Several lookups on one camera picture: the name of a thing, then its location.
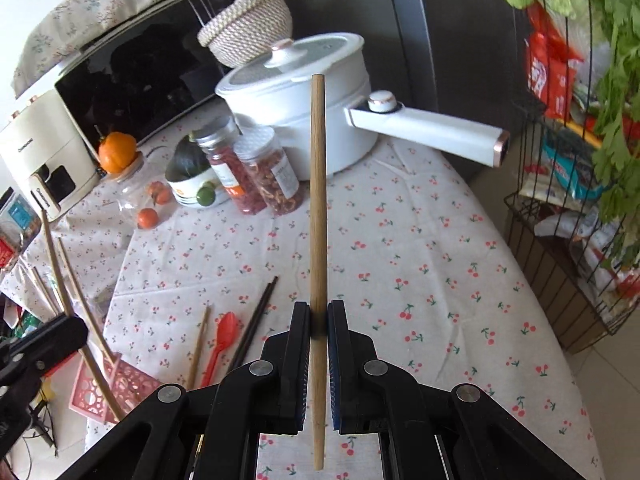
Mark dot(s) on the jar of red goji berries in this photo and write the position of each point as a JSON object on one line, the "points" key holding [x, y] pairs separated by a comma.
{"points": [[232, 175]]}

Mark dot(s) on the small orange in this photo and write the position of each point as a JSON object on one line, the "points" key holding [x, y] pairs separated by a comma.
{"points": [[160, 192], [148, 217]]}

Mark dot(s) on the white ceramic bowl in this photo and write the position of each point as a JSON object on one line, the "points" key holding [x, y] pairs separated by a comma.
{"points": [[192, 192]]}

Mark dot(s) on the jar of dried fruit slices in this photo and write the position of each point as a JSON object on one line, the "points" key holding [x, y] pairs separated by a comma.
{"points": [[272, 175]]}

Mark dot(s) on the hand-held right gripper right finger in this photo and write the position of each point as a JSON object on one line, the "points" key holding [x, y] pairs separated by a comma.
{"points": [[335, 360]]}

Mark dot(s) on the dark brown chopstick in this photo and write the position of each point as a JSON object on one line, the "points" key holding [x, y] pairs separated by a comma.
{"points": [[260, 317], [250, 325]]}

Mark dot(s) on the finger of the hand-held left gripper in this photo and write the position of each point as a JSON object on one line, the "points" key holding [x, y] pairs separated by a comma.
{"points": [[65, 342]]}

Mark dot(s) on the teal snack packet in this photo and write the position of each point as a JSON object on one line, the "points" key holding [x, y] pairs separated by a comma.
{"points": [[570, 170]]}

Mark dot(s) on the cream air fryer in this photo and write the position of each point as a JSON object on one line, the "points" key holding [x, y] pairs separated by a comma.
{"points": [[40, 145]]}

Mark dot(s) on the light wooden chopstick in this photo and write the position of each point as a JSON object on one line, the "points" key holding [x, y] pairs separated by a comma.
{"points": [[75, 280], [200, 345], [317, 185], [75, 290]]}

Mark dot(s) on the black microwave oven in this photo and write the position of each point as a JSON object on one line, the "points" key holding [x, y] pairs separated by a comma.
{"points": [[150, 75]]}

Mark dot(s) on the white pot lid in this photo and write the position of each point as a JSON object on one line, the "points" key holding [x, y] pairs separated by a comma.
{"points": [[300, 57]]}

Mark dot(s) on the red snack bag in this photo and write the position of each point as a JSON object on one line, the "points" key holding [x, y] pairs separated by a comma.
{"points": [[550, 70]]}

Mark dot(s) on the white electric pot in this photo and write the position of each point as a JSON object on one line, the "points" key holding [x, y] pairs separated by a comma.
{"points": [[340, 120]]}

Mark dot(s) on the bunch of green celery leaves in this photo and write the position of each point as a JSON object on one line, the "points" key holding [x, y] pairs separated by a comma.
{"points": [[620, 110]]}

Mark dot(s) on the red plastic spoon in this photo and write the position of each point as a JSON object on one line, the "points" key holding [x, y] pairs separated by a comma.
{"points": [[222, 335]]}

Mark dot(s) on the cherry print side cloth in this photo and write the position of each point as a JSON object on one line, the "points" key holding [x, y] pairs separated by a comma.
{"points": [[90, 240]]}

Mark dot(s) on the cherry print tablecloth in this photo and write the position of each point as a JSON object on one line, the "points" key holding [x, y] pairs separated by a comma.
{"points": [[425, 285]]}

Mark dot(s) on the pink openwork utensil basket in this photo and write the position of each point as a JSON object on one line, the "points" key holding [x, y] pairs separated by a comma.
{"points": [[130, 385]]}

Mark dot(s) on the white snack packets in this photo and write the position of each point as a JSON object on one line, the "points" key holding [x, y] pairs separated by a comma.
{"points": [[590, 250]]}

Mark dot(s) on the dark green pumpkin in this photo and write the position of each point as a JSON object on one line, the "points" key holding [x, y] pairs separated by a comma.
{"points": [[182, 160]]}

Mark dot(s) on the clear container with blue label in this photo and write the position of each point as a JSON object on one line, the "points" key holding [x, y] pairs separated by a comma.
{"points": [[20, 215]]}

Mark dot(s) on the clear glass jar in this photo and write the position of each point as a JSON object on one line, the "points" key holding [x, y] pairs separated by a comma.
{"points": [[127, 192]]}

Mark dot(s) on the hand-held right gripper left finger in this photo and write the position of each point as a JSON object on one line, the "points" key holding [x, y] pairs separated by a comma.
{"points": [[302, 360]]}

